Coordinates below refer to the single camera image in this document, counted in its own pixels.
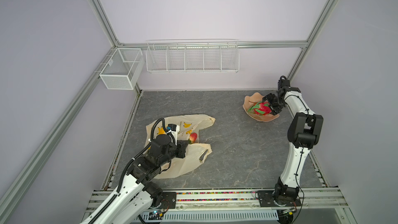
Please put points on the peach wavy fruit plate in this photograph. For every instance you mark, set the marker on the peach wavy fruit plate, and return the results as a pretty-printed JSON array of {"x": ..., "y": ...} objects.
[{"x": 257, "y": 97}]

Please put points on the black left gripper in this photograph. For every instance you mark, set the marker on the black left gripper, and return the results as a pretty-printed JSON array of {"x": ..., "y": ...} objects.
[{"x": 181, "y": 146}]

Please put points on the long white wire basket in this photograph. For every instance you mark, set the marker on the long white wire basket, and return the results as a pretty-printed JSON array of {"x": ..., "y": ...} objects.
[{"x": 193, "y": 56}]

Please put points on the banana print plastic bag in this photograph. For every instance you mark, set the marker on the banana print plastic bag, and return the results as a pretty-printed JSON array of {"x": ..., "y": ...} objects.
[{"x": 196, "y": 153}]

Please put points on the small white wire basket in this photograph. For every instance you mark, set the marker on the small white wire basket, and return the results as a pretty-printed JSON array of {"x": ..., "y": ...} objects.
[{"x": 123, "y": 69}]

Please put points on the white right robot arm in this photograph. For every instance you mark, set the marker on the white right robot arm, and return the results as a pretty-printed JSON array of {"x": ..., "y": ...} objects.
[{"x": 303, "y": 134}]

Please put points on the red green dragon fruit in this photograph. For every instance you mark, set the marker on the red green dragon fruit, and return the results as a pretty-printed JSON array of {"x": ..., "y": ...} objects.
[{"x": 260, "y": 108}]

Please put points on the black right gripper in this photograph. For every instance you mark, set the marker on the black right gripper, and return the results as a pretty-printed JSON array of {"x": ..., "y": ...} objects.
[{"x": 274, "y": 110}]

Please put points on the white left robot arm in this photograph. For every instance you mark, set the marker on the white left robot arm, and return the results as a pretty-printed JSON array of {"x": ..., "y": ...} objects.
[{"x": 135, "y": 191}]

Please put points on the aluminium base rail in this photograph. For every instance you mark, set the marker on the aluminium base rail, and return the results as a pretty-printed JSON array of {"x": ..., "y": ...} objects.
[{"x": 239, "y": 205}]

